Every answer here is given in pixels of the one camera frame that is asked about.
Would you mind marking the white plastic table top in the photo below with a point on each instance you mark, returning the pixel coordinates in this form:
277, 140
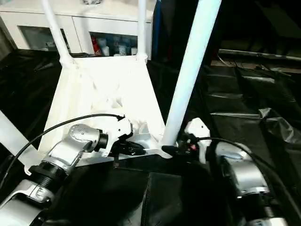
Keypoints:
105, 82

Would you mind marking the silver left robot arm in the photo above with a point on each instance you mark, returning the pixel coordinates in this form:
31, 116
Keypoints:
70, 141

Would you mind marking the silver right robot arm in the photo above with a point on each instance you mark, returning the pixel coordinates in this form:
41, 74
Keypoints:
247, 171

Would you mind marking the black mat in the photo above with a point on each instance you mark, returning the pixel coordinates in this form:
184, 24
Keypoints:
247, 106

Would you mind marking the red bottle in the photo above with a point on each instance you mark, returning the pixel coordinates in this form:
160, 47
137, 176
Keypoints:
95, 46

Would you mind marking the dark metal pole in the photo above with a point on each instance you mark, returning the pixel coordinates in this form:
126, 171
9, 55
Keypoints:
258, 54

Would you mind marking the white glass-door cabinet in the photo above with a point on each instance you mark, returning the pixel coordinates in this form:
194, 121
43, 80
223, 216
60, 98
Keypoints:
105, 21

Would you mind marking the grey curtain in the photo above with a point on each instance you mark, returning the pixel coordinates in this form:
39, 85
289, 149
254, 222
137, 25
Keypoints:
4, 35

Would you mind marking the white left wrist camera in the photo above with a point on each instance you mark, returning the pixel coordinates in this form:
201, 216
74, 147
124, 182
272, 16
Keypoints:
120, 129

